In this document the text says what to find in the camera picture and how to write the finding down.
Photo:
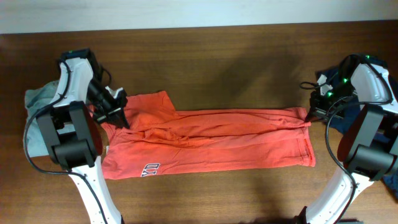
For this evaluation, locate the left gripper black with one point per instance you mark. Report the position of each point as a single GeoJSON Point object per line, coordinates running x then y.
{"type": "Point", "coordinates": [116, 116]}

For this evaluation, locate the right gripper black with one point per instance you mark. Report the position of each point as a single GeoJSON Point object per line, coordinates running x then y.
{"type": "Point", "coordinates": [316, 112]}

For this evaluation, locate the orange red t-shirt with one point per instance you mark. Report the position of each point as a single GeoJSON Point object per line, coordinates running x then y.
{"type": "Point", "coordinates": [161, 140]}

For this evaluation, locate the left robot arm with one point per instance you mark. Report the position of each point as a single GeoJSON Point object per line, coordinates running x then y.
{"type": "Point", "coordinates": [69, 123]}

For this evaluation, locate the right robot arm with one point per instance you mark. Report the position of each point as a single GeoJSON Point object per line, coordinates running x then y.
{"type": "Point", "coordinates": [341, 190]}

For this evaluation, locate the navy blue garment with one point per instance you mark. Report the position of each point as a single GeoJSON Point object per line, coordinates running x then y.
{"type": "Point", "coordinates": [368, 122]}

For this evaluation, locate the folded grey t-shirt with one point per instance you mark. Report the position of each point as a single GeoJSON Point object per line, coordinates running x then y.
{"type": "Point", "coordinates": [35, 100]}

